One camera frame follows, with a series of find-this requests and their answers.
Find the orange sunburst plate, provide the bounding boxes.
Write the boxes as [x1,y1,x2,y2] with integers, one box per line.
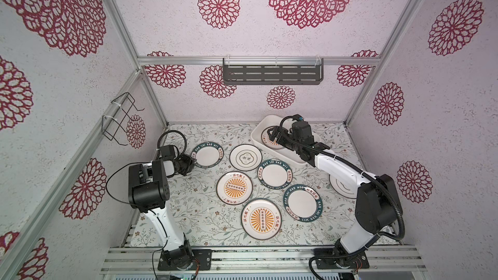
[216,171,253,206]
[241,198,282,241]
[261,126,284,150]

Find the green rim lettered plate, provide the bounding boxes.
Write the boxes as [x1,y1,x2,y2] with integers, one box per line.
[191,141,224,169]
[258,159,293,190]
[283,184,324,222]

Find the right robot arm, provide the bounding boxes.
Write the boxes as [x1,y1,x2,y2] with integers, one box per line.
[267,115,406,257]

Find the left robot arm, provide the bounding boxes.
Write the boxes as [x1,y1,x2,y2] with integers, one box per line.
[128,145,195,257]

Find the white plastic bin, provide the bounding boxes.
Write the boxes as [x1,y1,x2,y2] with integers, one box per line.
[250,115,321,167]

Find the green clover centre plate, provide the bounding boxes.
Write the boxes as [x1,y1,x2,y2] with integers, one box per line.
[229,144,263,172]

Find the clover plate far right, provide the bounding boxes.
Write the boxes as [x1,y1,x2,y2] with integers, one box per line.
[329,175,357,200]

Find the orange sunburst plate front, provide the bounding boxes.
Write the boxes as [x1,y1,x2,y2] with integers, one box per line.
[241,198,282,241]

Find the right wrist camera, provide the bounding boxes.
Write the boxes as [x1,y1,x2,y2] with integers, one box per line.
[292,114,304,121]

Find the black wire wall rack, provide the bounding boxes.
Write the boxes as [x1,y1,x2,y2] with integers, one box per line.
[101,92,145,146]

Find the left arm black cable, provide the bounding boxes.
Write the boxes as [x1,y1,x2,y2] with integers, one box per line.
[106,130,188,280]

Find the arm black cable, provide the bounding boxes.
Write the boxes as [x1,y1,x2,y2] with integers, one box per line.
[106,130,188,280]
[278,114,406,280]

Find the grey slotted wall shelf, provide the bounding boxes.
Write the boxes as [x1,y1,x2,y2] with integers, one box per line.
[222,58,324,86]

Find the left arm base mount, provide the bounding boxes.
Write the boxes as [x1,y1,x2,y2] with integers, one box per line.
[158,245,213,272]

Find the aluminium front rail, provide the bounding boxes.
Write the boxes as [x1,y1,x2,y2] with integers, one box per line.
[99,245,427,276]

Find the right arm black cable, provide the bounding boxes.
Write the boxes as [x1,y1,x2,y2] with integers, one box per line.
[278,114,406,280]

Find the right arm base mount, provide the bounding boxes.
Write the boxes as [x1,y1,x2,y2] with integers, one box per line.
[312,248,370,270]

